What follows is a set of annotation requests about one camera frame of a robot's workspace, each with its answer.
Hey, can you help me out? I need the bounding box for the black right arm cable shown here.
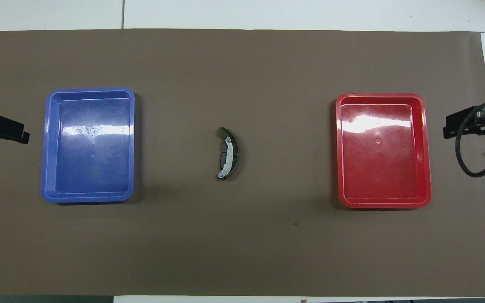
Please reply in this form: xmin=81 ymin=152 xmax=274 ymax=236
xmin=455 ymin=97 xmax=485 ymax=178

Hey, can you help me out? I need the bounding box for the blue plastic tray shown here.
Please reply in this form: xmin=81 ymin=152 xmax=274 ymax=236
xmin=41 ymin=87 xmax=136 ymax=204

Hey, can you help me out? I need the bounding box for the curved brake shoe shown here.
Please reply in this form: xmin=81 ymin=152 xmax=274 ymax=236
xmin=216 ymin=126 xmax=240 ymax=181

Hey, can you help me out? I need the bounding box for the brown table mat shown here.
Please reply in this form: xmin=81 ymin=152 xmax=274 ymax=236
xmin=0 ymin=29 xmax=485 ymax=297

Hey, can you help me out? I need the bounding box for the dark brake pad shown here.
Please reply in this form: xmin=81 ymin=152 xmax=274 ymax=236
xmin=225 ymin=139 xmax=240 ymax=174

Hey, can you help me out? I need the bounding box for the red plastic tray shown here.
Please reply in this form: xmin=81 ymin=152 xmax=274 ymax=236
xmin=336 ymin=93 xmax=432 ymax=209

